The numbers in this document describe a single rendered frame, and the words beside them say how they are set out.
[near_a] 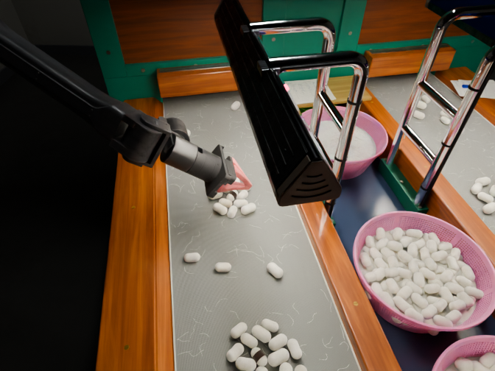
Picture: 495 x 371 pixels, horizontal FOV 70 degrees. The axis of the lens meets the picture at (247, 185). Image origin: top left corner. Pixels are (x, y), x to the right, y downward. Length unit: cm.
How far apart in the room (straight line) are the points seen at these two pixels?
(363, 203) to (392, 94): 48
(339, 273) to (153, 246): 37
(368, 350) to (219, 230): 37
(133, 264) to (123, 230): 9
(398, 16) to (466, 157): 50
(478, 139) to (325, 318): 75
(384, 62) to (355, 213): 56
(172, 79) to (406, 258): 79
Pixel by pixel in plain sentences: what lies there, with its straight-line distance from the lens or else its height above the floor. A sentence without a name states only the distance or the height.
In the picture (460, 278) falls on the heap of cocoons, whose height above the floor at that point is 74.
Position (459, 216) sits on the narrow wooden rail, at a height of 77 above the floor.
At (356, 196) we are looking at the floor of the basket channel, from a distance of 99.
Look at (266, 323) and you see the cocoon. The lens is 66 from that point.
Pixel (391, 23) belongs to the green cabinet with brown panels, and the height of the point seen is 94.
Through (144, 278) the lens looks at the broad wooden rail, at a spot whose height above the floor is 77.
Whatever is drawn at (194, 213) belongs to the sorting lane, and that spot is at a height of 74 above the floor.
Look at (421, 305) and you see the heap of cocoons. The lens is 76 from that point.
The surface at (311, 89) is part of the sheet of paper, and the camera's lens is 120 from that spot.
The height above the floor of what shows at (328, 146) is 74.
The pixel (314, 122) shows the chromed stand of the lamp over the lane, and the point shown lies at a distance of 85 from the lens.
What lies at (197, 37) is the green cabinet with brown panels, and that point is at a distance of 115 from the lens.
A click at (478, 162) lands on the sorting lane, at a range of 113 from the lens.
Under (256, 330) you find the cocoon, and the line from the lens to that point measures 65.
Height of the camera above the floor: 136
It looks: 45 degrees down
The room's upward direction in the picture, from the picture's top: straight up
